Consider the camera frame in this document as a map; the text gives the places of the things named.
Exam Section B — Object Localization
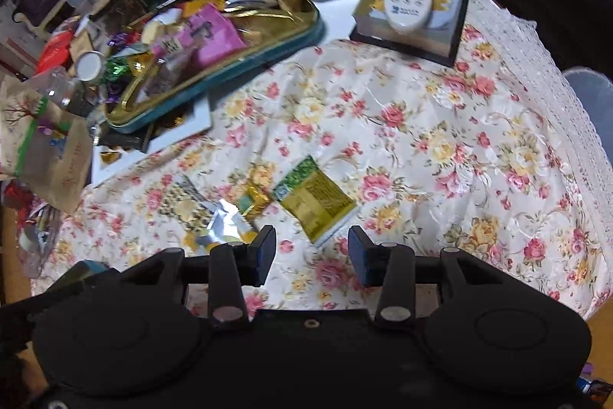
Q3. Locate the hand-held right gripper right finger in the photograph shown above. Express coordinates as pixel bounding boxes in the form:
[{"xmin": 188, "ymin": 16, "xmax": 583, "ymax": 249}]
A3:
[{"xmin": 347, "ymin": 225, "xmax": 506, "ymax": 331}]

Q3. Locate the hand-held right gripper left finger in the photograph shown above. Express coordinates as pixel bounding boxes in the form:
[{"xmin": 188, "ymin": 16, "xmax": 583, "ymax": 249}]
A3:
[{"xmin": 119, "ymin": 224, "xmax": 278, "ymax": 331}]

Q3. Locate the green and gold foil packet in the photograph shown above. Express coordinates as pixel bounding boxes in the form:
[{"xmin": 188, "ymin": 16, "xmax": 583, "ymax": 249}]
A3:
[{"xmin": 272, "ymin": 154, "xmax": 361, "ymax": 245}]

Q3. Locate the yellow and silver snack packet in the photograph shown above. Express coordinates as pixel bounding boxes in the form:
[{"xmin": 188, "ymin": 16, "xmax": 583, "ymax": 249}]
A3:
[{"xmin": 184, "ymin": 199, "xmax": 260, "ymax": 257}]

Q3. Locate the small gold green candy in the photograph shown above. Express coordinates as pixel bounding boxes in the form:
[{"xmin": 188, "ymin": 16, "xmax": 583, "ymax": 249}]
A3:
[{"xmin": 236, "ymin": 183, "xmax": 275, "ymax": 219}]

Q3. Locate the gold brown patterned snack packet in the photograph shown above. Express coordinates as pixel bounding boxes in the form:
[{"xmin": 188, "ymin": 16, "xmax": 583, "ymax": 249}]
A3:
[{"xmin": 157, "ymin": 176, "xmax": 220, "ymax": 233}]

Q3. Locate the white rectangular tray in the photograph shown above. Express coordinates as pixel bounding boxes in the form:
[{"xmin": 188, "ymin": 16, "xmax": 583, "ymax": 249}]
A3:
[{"xmin": 90, "ymin": 94, "xmax": 212, "ymax": 188}]

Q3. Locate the teal tin full of candies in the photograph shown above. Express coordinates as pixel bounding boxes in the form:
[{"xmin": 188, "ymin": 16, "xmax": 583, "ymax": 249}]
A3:
[{"xmin": 102, "ymin": 0, "xmax": 325, "ymax": 135}]

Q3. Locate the pink snack packet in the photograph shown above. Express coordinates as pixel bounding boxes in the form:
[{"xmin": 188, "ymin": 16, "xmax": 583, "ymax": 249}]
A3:
[{"xmin": 188, "ymin": 3, "xmax": 248, "ymax": 69}]

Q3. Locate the brown kraft paper bag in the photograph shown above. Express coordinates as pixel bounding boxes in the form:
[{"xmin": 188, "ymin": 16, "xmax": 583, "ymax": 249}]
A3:
[{"xmin": 0, "ymin": 77, "xmax": 93, "ymax": 215}]

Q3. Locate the glass plate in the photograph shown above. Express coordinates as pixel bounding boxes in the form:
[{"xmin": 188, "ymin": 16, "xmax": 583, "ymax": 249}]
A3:
[{"xmin": 0, "ymin": 179, "xmax": 64, "ymax": 281}]

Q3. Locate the small clear glass jar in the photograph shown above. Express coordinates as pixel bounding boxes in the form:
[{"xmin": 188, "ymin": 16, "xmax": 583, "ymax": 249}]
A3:
[{"xmin": 44, "ymin": 51, "xmax": 107, "ymax": 115}]

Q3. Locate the yellow printed box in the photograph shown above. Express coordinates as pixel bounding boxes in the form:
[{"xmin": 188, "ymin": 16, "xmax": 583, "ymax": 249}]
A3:
[{"xmin": 349, "ymin": 0, "xmax": 471, "ymax": 68}]

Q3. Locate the pale blue plastic stool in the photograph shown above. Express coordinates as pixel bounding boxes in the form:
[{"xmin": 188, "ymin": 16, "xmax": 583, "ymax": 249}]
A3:
[{"xmin": 562, "ymin": 66, "xmax": 613, "ymax": 125}]

